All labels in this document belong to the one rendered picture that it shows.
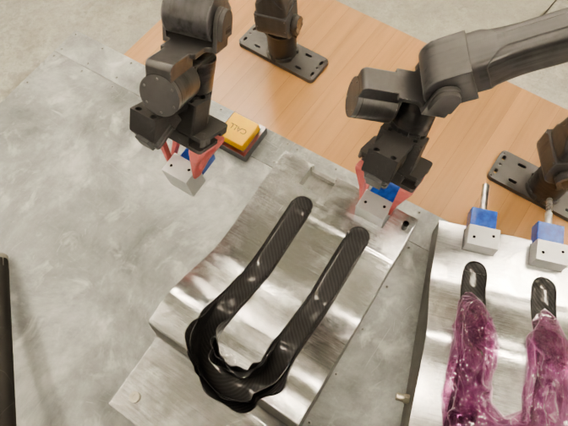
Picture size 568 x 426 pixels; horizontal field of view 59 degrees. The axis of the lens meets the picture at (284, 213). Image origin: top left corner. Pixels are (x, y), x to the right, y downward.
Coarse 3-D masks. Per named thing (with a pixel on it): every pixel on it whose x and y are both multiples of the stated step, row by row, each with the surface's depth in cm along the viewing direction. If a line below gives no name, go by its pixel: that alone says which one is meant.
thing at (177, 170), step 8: (184, 152) 84; (176, 160) 82; (184, 160) 82; (168, 168) 81; (176, 168) 81; (184, 168) 81; (168, 176) 82; (176, 176) 80; (184, 176) 80; (192, 176) 81; (200, 176) 83; (176, 184) 84; (184, 184) 81; (192, 184) 82; (200, 184) 85; (192, 192) 83
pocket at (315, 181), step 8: (312, 168) 88; (304, 176) 87; (312, 176) 90; (320, 176) 89; (304, 184) 89; (312, 184) 89; (320, 184) 89; (328, 184) 89; (320, 192) 89; (328, 192) 89
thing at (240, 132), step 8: (232, 120) 99; (240, 120) 99; (248, 120) 99; (232, 128) 98; (240, 128) 98; (248, 128) 98; (256, 128) 98; (224, 136) 98; (232, 136) 98; (240, 136) 97; (248, 136) 97; (232, 144) 98; (240, 144) 97; (248, 144) 99
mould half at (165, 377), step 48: (288, 192) 86; (336, 192) 86; (240, 240) 83; (336, 240) 82; (384, 240) 82; (192, 288) 76; (288, 288) 79; (240, 336) 72; (336, 336) 75; (144, 384) 77; (192, 384) 76; (288, 384) 69
